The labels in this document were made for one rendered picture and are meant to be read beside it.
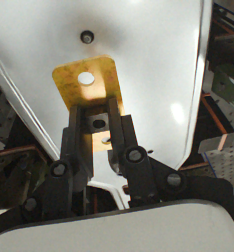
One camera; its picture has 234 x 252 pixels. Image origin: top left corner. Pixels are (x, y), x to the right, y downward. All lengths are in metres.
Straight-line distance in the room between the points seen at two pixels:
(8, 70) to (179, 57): 0.17
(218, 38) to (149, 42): 0.14
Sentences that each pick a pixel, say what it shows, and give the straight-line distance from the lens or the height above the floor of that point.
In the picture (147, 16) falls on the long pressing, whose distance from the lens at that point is 0.19.
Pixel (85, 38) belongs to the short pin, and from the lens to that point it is 0.18.
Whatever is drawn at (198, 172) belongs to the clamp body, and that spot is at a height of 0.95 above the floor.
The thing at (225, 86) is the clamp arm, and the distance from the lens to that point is 0.25.
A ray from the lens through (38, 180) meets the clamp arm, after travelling 0.34.
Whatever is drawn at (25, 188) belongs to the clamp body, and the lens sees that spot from 0.33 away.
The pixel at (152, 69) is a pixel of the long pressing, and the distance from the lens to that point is 0.21.
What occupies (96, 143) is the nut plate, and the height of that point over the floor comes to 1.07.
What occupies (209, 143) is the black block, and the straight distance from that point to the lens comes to 0.36.
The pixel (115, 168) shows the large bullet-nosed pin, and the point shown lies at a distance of 0.25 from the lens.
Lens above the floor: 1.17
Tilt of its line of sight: 43 degrees down
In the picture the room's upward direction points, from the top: 171 degrees clockwise
